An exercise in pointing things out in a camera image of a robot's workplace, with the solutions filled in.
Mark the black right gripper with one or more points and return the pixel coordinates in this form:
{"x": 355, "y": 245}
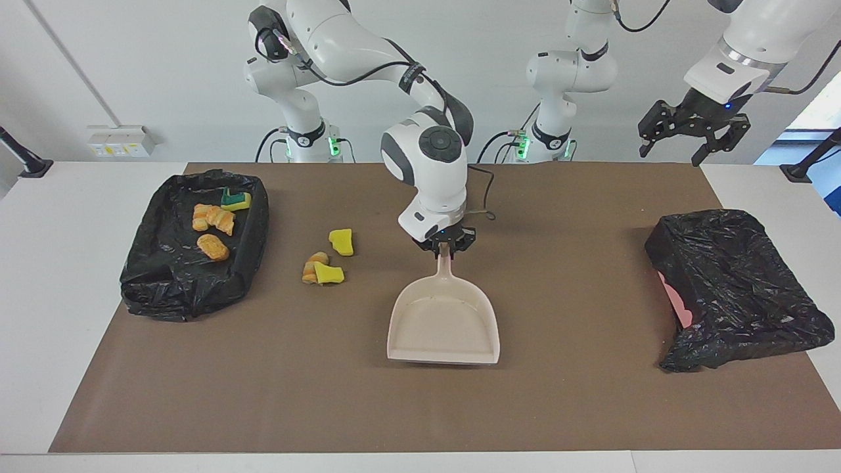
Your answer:
{"x": 463, "y": 238}

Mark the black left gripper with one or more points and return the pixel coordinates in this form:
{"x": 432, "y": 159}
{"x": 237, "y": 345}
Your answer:
{"x": 706, "y": 108}

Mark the pale pink plastic dustpan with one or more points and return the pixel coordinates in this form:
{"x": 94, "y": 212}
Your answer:
{"x": 440, "y": 328}

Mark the yellow sponge piece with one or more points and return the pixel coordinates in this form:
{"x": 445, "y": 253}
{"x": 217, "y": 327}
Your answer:
{"x": 341, "y": 242}
{"x": 328, "y": 274}

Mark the striped toy croissant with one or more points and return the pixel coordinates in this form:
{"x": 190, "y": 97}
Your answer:
{"x": 223, "y": 222}
{"x": 200, "y": 218}
{"x": 309, "y": 272}

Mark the yellow and green sponge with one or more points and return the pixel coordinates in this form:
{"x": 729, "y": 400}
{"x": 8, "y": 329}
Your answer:
{"x": 236, "y": 201}

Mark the brown toy bread roll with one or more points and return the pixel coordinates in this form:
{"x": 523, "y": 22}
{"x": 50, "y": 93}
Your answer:
{"x": 213, "y": 247}

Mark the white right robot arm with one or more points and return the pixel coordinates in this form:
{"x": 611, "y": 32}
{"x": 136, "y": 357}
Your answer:
{"x": 433, "y": 171}

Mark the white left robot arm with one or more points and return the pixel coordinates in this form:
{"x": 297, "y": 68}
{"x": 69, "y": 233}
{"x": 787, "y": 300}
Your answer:
{"x": 571, "y": 69}

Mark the crumpled black trash bag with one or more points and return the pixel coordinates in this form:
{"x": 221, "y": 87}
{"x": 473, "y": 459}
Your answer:
{"x": 736, "y": 282}

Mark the pink plastic bin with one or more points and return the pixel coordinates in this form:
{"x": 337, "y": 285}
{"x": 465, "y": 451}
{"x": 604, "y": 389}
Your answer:
{"x": 677, "y": 302}

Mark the bin lined with black bag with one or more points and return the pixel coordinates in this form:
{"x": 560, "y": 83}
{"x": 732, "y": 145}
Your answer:
{"x": 171, "y": 282}

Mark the black clamp stand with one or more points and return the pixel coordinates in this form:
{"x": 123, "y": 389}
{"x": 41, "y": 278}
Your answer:
{"x": 29, "y": 164}
{"x": 798, "y": 172}

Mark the brown table mat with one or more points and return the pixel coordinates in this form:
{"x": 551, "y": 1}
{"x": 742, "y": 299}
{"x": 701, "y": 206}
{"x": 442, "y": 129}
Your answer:
{"x": 263, "y": 381}

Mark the white wall socket box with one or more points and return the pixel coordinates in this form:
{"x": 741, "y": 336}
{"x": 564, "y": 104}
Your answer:
{"x": 118, "y": 141}

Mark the white wall conduit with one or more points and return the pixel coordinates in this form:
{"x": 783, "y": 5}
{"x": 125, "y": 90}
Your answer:
{"x": 71, "y": 61}

